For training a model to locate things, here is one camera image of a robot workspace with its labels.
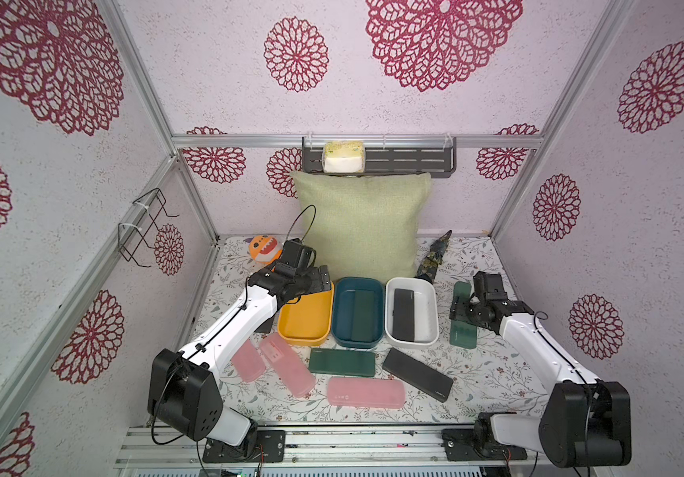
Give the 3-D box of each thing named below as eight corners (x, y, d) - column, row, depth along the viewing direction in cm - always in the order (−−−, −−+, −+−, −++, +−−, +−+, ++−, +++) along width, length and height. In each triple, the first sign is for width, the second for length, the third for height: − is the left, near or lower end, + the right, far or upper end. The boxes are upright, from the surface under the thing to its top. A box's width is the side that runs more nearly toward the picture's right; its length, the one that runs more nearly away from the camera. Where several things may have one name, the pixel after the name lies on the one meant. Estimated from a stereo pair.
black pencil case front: (380, 368, 89) (381, 365, 87) (390, 348, 92) (391, 345, 90) (444, 404, 82) (446, 402, 81) (452, 382, 86) (454, 379, 84)
